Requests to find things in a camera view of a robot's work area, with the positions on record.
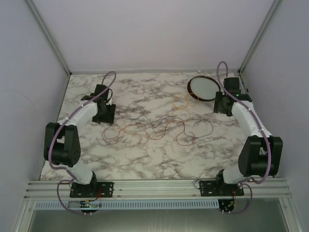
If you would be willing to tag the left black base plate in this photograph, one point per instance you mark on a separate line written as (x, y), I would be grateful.
(92, 190)

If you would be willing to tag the aluminium corner post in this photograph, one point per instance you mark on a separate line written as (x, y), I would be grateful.
(48, 35)
(260, 34)

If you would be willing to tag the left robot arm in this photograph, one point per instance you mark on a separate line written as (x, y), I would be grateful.
(62, 147)

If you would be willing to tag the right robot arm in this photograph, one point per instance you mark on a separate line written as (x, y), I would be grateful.
(261, 153)

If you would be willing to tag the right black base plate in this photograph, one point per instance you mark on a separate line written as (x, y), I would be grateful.
(212, 188)

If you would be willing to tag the round brown-rimmed dish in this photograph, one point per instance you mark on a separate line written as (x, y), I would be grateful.
(203, 88)

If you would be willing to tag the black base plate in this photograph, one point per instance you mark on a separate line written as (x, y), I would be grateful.
(212, 188)
(92, 190)

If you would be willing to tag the grey slotted cable duct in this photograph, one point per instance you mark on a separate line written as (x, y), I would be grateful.
(128, 204)

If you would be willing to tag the left aluminium corner post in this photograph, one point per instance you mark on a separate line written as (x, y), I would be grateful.
(48, 35)

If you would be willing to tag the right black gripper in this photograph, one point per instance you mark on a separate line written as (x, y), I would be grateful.
(217, 107)

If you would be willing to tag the right aluminium corner post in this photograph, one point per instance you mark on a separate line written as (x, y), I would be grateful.
(260, 34)

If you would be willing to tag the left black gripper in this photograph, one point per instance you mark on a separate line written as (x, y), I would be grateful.
(109, 118)

